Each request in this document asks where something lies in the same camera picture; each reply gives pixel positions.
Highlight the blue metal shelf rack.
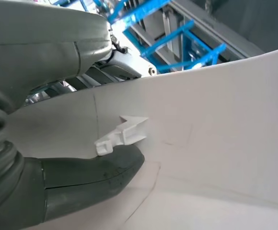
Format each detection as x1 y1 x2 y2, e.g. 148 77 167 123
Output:
94 0 227 74

